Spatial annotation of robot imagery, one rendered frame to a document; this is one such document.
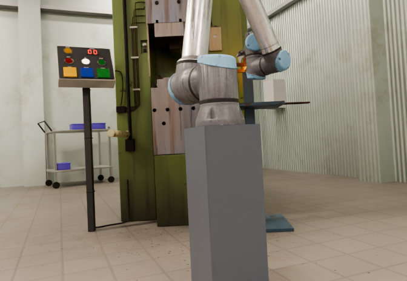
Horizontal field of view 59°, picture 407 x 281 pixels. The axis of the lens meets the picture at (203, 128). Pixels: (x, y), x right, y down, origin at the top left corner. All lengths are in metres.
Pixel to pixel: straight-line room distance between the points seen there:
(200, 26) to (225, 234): 0.83
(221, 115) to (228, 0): 1.58
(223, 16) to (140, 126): 0.99
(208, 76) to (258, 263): 0.70
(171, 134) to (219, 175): 1.16
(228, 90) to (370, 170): 3.21
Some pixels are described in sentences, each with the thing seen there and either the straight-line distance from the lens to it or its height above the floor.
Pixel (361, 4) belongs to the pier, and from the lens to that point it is 4.55.
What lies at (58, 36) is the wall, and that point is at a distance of 6.37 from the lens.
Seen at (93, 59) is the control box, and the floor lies 1.11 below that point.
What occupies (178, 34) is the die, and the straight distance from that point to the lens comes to 2.53.
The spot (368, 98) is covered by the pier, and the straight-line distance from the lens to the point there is 4.33.
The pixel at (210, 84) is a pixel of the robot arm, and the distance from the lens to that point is 1.31.
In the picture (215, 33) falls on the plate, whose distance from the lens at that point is 2.65.
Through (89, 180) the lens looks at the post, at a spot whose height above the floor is 0.33.
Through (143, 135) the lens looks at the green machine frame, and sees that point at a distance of 2.59.
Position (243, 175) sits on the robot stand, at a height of 0.42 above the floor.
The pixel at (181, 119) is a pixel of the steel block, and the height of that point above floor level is 0.70.
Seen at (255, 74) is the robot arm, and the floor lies 0.85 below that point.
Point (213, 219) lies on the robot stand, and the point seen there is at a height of 0.28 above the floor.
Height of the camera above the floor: 0.55
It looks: 2 degrees up
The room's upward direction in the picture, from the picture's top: 3 degrees counter-clockwise
